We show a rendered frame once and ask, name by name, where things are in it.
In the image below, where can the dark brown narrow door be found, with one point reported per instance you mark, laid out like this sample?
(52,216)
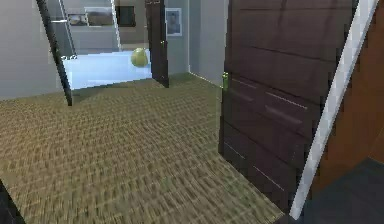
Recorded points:
(157,40)

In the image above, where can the dark brown panelled door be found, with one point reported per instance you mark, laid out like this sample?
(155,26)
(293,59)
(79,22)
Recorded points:
(273,100)

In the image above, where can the framed picture with white frame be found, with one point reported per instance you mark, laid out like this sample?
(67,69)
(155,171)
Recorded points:
(173,21)

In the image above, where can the dark framed wall picture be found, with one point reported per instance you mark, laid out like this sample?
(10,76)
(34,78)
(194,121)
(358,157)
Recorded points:
(126,15)

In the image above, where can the pale landscape wall picture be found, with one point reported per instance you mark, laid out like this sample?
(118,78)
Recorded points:
(95,16)

